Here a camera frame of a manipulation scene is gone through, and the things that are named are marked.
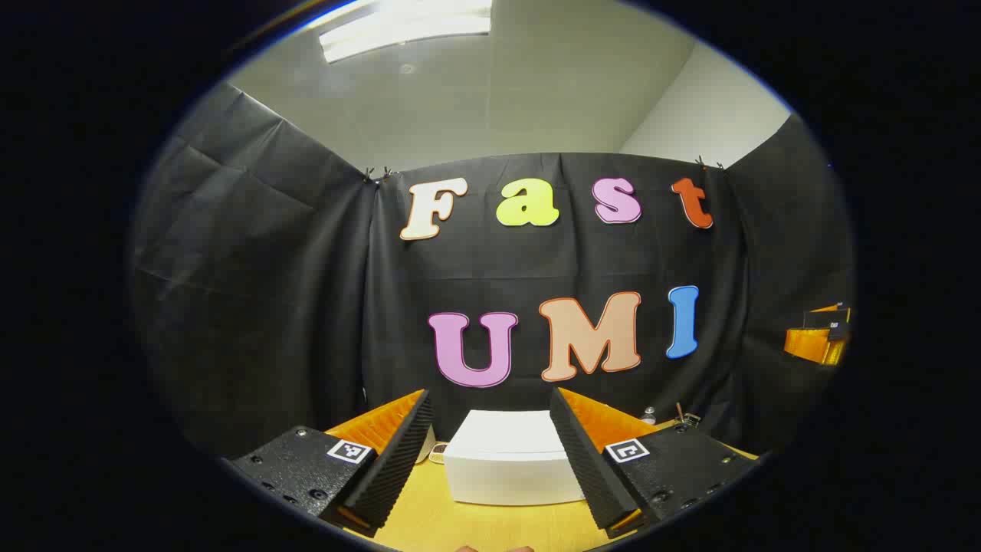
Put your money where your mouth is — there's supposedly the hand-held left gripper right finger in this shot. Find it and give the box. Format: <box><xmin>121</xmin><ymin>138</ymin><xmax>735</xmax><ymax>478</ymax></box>
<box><xmin>549</xmin><ymin>386</ymin><xmax>761</xmax><ymax>540</ymax></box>

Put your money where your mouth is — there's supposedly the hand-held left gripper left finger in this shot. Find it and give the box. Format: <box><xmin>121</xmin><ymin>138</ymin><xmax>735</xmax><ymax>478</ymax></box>
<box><xmin>228</xmin><ymin>389</ymin><xmax>435</xmax><ymax>537</ymax></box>

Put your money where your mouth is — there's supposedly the white microwave oven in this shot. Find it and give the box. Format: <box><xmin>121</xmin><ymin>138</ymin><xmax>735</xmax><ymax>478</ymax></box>
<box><xmin>443</xmin><ymin>409</ymin><xmax>588</xmax><ymax>507</ymax></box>

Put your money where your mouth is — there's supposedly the black backdrop cloth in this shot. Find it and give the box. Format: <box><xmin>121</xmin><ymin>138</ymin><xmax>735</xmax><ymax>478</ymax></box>
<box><xmin>130</xmin><ymin>80</ymin><xmax>855</xmax><ymax>461</ymax></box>

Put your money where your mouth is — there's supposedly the ceiling light panel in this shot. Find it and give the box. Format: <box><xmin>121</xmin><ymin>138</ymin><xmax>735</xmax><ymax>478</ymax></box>
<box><xmin>318</xmin><ymin>0</ymin><xmax>493</xmax><ymax>64</ymax></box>

